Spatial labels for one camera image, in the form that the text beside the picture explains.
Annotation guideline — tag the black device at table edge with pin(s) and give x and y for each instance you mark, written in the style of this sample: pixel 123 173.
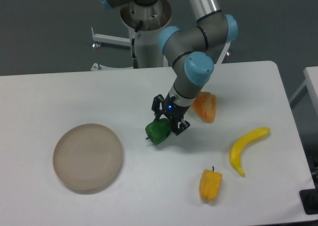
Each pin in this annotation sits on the black device at table edge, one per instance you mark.
pixel 309 197

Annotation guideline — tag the beige round plate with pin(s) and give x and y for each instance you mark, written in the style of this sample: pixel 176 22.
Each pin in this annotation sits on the beige round plate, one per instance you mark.
pixel 87 158

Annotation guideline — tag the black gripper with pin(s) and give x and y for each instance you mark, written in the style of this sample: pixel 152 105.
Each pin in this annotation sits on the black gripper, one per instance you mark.
pixel 172 111

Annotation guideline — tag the green toy bell pepper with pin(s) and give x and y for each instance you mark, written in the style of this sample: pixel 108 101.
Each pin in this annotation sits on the green toy bell pepper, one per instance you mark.
pixel 158 131

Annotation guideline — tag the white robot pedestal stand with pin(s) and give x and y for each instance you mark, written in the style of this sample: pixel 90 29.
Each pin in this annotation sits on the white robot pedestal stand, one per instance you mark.
pixel 155 43

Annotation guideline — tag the white side table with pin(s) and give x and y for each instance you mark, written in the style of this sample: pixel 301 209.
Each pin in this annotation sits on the white side table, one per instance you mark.
pixel 309 85

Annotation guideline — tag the orange toy bread piece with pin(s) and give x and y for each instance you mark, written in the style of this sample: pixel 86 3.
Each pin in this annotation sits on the orange toy bread piece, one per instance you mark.
pixel 205 105

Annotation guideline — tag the yellow toy banana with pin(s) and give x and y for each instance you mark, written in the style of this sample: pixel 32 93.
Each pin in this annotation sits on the yellow toy banana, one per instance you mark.
pixel 238 147

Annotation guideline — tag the yellow toy bell pepper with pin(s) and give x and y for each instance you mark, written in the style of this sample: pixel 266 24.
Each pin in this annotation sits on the yellow toy bell pepper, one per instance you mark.
pixel 209 184

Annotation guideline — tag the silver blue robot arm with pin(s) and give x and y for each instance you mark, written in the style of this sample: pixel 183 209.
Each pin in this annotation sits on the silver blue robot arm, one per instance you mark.
pixel 192 73

